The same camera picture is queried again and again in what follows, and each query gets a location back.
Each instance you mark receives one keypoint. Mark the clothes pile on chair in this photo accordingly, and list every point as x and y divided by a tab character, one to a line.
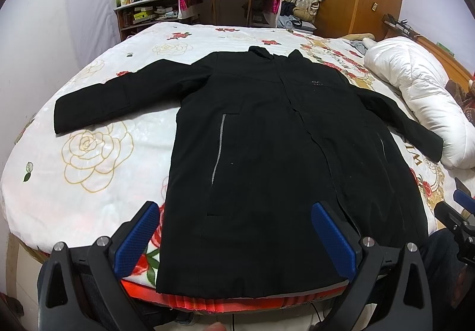
292	17

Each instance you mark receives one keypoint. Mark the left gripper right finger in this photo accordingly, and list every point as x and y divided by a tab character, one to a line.
391	279

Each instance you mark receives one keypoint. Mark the wooden headboard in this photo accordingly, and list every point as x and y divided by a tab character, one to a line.
453	68

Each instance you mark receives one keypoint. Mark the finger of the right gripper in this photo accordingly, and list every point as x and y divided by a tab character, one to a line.
462	196

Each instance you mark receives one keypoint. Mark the floral white bed blanket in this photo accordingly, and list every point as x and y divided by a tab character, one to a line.
78	186

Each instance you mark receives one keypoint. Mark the wooden shelf with clutter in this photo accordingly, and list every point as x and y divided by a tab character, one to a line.
137	16

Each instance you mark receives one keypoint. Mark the wooden desk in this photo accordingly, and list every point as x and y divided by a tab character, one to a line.
241	13

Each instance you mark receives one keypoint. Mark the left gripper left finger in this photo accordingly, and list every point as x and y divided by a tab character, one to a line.
80	287

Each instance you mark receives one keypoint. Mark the black winter coat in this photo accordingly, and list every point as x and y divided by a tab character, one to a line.
260	139

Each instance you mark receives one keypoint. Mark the white puffy duvet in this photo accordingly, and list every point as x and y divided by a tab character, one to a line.
421	80

